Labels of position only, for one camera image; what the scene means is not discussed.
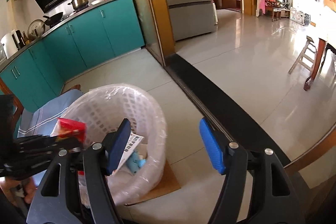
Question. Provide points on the red snack packet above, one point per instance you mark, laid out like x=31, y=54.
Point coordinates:
x=71, y=127

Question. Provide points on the pink hanging cloth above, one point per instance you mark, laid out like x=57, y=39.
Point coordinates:
x=261, y=6

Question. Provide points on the white kettle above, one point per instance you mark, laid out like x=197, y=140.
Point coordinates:
x=9, y=45

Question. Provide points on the wooden armchairs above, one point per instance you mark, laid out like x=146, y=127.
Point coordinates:
x=275, y=7

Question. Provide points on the white plastic mesh basket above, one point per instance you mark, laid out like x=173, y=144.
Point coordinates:
x=105, y=108

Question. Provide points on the stainless steel pot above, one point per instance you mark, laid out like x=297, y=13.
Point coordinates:
x=80, y=1

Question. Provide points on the white plate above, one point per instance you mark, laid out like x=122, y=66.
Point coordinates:
x=97, y=1

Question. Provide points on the carved wooden chair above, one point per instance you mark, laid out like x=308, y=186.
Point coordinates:
x=6, y=87

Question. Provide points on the flat brown cardboard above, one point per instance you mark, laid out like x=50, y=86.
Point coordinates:
x=168, y=182

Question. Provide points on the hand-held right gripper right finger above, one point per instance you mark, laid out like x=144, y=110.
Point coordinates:
x=211, y=145

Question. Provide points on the blue striped seat cushion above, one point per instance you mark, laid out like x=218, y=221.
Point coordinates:
x=47, y=111

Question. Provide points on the person's left hand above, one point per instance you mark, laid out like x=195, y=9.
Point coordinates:
x=29, y=192

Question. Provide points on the white blue printed packet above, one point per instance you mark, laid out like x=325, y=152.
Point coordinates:
x=131, y=145

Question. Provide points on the teal base cabinets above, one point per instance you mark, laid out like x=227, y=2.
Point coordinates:
x=92, y=35

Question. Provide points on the blue face mask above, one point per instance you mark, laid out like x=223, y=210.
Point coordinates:
x=135, y=162

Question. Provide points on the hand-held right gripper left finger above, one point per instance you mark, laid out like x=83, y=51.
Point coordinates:
x=118, y=145

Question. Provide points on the wood framed glass sliding door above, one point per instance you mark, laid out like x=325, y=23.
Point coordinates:
x=136, y=3

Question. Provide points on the black door threshold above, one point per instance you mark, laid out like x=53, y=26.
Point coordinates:
x=223, y=98

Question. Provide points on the wooden stool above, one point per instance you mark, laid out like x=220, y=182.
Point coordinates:
x=305, y=56

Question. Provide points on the white fence panels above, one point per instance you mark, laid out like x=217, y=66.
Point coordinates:
x=300, y=16

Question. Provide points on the round steel pot lid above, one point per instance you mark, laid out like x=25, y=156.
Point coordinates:
x=36, y=28

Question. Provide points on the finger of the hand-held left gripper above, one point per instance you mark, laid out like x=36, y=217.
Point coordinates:
x=29, y=161
x=39, y=140

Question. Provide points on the dark bottles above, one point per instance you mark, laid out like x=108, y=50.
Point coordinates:
x=21, y=40

